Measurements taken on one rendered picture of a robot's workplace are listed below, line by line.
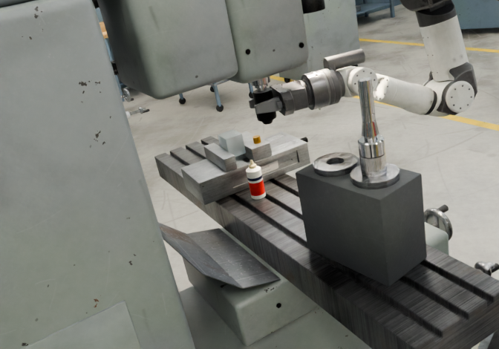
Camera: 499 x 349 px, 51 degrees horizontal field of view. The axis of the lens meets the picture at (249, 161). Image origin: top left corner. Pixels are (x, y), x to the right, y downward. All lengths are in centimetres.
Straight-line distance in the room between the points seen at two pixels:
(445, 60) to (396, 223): 54
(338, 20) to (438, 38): 464
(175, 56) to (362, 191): 42
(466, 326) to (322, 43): 503
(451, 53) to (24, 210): 102
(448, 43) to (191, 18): 66
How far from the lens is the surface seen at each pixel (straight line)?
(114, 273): 94
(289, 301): 124
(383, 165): 97
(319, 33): 580
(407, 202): 99
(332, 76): 124
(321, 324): 135
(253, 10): 108
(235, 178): 144
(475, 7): 721
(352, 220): 100
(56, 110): 83
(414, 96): 134
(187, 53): 100
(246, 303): 118
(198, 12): 101
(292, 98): 119
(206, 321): 135
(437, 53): 138
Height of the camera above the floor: 158
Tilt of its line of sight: 23 degrees down
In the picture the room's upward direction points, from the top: 12 degrees counter-clockwise
